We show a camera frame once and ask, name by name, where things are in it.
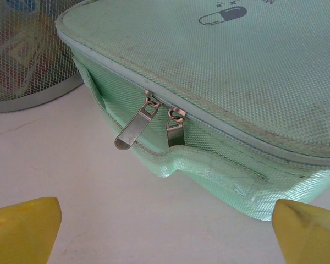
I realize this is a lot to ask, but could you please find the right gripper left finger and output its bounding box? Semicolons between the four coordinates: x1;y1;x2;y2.
0;196;63;264

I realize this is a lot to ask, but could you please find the mint green zip pouch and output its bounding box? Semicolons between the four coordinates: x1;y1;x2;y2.
56;0;330;224

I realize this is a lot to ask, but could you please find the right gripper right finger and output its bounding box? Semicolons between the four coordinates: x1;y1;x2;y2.
272;199;330;264

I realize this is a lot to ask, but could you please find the grey metal mesh bin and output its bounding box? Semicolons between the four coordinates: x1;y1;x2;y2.
0;0;85;114

